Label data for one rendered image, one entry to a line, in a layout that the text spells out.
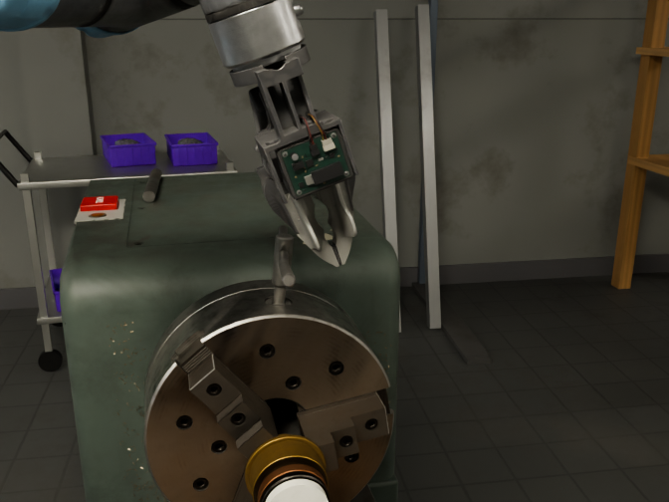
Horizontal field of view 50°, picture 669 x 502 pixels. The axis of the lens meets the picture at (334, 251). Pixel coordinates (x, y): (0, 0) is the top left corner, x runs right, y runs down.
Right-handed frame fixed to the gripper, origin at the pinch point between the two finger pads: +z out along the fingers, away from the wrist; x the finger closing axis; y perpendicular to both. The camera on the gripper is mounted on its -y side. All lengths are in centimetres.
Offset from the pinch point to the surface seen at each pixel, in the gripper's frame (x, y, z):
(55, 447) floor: -106, -188, 106
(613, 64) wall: 225, -311, 83
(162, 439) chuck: -26.1, -10.8, 18.4
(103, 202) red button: -28, -59, -1
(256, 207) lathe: -4, -54, 8
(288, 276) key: -5.5, 7.9, -2.6
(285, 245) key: -3.7, -14.0, 2.5
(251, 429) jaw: -15.3, -4.0, 17.8
